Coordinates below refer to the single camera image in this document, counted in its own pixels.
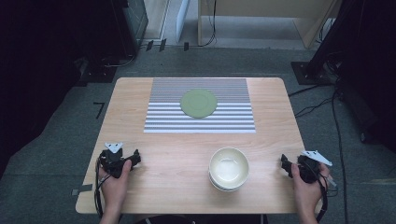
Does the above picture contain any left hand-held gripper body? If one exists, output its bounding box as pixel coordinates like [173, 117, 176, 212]
[98, 142, 133, 179]

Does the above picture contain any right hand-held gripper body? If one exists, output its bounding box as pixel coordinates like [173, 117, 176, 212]
[296, 149, 333, 184]

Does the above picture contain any person's right hand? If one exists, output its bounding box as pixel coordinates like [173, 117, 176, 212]
[290, 161, 333, 216]

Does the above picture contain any person's left hand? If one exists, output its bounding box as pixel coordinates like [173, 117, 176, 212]
[98, 160, 134, 216]

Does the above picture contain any grey tape strip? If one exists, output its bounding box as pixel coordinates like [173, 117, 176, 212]
[71, 183, 94, 197]

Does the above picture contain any grey striped placemat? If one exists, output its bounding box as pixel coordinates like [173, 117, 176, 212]
[143, 77, 257, 134]

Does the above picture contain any cream bowl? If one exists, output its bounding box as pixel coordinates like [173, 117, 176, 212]
[208, 147, 250, 190]

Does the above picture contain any white bowl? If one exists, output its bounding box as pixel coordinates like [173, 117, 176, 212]
[208, 174, 247, 192]

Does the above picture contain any green plate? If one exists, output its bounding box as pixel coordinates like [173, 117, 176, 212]
[179, 88, 219, 119]

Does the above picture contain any black stand base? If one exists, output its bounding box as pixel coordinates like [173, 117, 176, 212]
[290, 60, 333, 86]

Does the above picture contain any black cabinet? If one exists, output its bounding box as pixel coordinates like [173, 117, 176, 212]
[106, 0, 149, 62]

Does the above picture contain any white panel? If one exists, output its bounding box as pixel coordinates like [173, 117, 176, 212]
[175, 0, 191, 44]

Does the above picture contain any light wooden desk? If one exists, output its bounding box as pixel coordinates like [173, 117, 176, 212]
[197, 0, 344, 49]

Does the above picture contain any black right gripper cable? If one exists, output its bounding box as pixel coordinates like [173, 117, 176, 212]
[306, 160, 340, 224]

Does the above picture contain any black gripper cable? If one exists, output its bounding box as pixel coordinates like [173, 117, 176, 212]
[93, 150, 112, 219]
[306, 160, 340, 224]

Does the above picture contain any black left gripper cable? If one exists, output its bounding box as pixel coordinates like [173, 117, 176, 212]
[93, 150, 112, 219]

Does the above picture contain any long black floor cable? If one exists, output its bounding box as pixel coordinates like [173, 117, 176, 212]
[330, 88, 350, 224]

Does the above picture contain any black flat base plate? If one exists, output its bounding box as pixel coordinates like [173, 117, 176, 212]
[79, 65, 119, 84]

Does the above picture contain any black hanging cable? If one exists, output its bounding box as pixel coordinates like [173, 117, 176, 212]
[199, 0, 218, 49]

